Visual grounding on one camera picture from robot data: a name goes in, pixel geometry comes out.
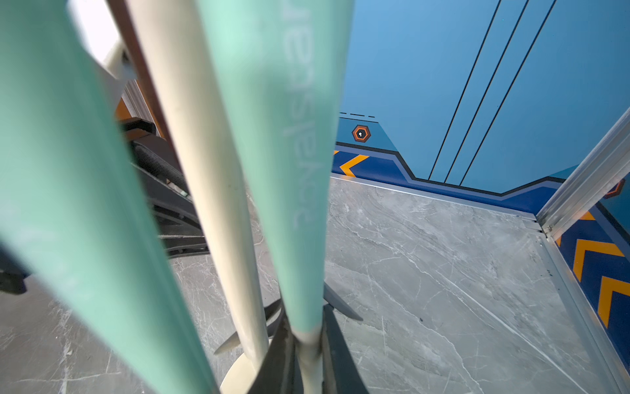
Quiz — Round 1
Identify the cream utensil rack stand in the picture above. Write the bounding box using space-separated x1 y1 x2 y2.
126 1 269 393

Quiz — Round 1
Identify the dark metal trowel spatula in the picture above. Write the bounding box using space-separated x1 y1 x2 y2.
131 141 363 355

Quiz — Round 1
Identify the cream turner mint handle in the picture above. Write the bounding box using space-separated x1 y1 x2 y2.
194 0 355 394

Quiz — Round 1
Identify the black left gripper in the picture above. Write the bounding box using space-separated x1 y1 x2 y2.
120 118 209 259

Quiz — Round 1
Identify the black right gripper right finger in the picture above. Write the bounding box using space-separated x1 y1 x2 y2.
322 304 368 394

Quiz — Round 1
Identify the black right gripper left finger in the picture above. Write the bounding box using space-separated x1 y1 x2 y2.
249 315 298 394

